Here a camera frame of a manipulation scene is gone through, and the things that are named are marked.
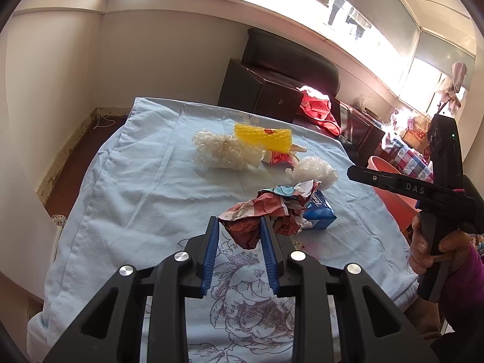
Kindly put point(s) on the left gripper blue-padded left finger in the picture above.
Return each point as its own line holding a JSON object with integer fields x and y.
{"x": 202, "y": 251}

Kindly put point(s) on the white red paper cup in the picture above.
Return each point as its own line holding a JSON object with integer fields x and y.
{"x": 290, "y": 158}

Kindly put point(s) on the orange plastic bucket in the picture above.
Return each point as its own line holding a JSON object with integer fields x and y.
{"x": 401, "y": 208}

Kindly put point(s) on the checkered cloth table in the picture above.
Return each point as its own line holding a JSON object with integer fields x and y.
{"x": 406, "y": 160}

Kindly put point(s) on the white plastic bag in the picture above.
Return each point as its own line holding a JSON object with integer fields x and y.
{"x": 313, "y": 168}

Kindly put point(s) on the red floral paper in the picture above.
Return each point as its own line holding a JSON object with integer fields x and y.
{"x": 284, "y": 205}

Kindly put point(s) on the cardboard box red print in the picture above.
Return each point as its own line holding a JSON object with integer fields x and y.
{"x": 415, "y": 135}

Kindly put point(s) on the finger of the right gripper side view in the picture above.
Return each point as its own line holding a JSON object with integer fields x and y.
{"x": 371, "y": 177}

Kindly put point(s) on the blue Tempo tissue pack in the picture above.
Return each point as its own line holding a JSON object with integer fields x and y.
{"x": 318, "y": 213}

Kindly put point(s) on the yellow foam fruit net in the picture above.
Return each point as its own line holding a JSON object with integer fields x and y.
{"x": 274, "y": 140}

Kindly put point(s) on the black leather sofa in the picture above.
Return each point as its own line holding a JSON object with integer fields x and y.
{"x": 360, "y": 135}

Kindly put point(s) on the dark wooden sofa armrest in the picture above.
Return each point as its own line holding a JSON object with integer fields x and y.
{"x": 260, "y": 92}

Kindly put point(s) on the white foam fruit net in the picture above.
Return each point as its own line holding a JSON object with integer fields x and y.
{"x": 225, "y": 151}

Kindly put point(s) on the purple sleeve right forearm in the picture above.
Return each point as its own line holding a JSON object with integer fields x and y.
{"x": 461, "y": 299}

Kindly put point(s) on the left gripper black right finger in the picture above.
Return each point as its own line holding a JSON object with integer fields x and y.
{"x": 276, "y": 250}

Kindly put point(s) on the light blue floral cloth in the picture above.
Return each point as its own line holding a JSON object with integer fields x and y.
{"x": 144, "y": 195}

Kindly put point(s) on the red polka dot cloth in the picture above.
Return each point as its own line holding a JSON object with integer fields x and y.
{"x": 316, "y": 107}

